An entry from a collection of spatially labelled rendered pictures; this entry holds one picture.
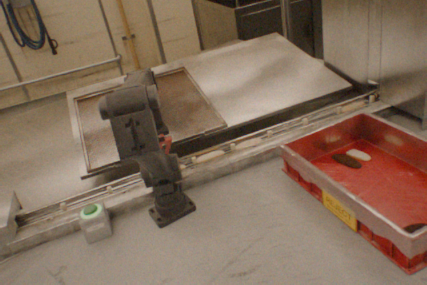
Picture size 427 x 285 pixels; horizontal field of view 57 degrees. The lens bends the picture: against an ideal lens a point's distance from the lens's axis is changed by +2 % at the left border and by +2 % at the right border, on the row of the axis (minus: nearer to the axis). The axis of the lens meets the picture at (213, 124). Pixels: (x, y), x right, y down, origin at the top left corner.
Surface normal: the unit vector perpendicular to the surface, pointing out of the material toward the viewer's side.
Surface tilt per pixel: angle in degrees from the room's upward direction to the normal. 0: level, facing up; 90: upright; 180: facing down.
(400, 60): 90
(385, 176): 0
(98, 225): 90
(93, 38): 90
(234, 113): 10
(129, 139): 69
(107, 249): 0
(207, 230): 0
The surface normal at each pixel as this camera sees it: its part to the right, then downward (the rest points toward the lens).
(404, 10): -0.92, 0.31
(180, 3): 0.34, 0.38
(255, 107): -0.11, -0.79
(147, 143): 0.09, 0.10
